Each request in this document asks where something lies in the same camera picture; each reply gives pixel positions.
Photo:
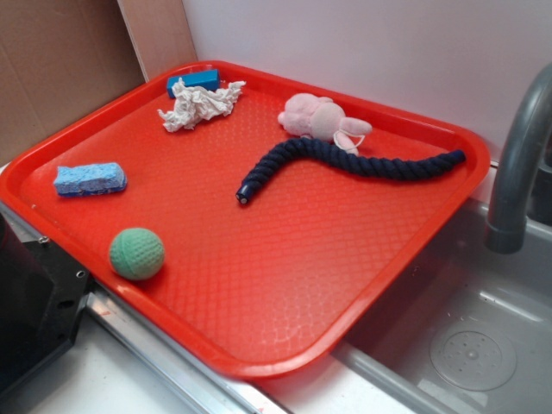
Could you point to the light blue sponge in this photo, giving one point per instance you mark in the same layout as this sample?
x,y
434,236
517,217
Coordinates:
x,y
89,180

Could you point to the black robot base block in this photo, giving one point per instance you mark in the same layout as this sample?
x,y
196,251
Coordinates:
x,y
43,293

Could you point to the pink plush bunny toy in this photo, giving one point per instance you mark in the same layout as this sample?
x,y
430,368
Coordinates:
x,y
309,116

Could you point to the crumpled white paper towel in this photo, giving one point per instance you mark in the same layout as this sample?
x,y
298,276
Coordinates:
x,y
194,104

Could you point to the blue rectangular block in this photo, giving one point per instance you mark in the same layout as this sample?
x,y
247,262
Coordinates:
x,y
210,80

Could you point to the green textured ball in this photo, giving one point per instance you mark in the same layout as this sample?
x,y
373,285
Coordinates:
x,y
137,254

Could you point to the light wooden board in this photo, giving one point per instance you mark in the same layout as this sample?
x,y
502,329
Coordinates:
x,y
160,34

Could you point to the grey toy sink basin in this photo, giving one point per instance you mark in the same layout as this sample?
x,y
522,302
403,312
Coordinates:
x,y
456,278

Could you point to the grey toy faucet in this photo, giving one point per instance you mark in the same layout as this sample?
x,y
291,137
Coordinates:
x,y
522,186

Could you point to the round sink drain cover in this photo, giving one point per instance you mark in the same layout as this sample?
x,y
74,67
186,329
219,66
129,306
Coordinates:
x,y
473,356

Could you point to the brown cardboard panel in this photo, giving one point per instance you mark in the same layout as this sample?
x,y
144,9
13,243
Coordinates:
x,y
60,61

